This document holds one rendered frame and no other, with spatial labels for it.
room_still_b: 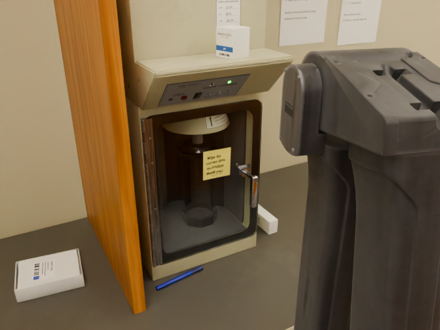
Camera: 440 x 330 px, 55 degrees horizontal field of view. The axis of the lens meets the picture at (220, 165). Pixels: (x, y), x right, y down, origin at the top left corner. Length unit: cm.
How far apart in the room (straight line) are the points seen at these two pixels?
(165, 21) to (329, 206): 64
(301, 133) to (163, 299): 83
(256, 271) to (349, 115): 93
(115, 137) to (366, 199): 61
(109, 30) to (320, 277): 56
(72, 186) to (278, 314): 76
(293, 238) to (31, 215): 82
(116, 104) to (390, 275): 62
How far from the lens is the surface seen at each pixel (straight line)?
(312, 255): 41
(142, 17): 90
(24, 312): 116
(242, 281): 114
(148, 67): 84
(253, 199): 109
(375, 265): 31
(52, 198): 145
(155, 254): 109
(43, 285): 116
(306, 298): 44
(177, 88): 86
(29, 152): 137
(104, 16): 79
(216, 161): 104
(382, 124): 26
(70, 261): 121
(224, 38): 91
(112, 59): 80
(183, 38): 94
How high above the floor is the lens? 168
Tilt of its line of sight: 25 degrees down
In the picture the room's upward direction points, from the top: straight up
